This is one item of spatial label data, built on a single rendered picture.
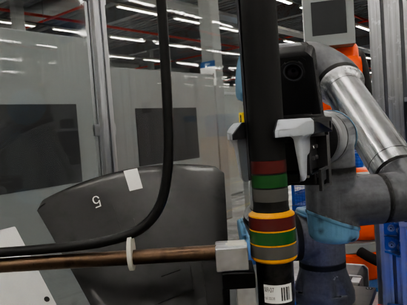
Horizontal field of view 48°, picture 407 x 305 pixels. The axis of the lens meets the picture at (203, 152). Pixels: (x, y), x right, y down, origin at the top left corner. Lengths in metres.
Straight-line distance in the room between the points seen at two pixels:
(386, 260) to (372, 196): 0.65
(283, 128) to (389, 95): 0.89
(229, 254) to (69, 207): 0.21
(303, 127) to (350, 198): 0.28
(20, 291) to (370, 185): 0.51
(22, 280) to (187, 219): 0.28
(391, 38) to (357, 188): 0.66
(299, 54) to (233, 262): 0.23
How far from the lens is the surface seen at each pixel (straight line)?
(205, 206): 0.54
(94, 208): 0.54
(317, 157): 0.52
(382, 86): 1.27
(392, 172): 0.74
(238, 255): 0.43
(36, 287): 0.70
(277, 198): 0.42
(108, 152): 1.21
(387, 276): 1.34
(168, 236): 0.51
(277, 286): 0.44
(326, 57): 0.98
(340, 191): 0.67
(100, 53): 1.22
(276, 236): 0.42
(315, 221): 0.68
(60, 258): 0.46
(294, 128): 0.41
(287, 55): 0.51
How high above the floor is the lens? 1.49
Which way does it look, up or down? 3 degrees down
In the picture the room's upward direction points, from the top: 4 degrees counter-clockwise
